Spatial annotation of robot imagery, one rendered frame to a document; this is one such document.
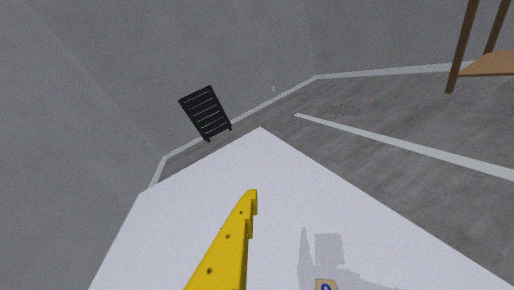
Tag wooden letter block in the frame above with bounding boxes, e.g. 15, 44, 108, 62
315, 278, 338, 290

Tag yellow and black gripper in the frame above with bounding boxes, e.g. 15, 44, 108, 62
183, 189, 257, 290

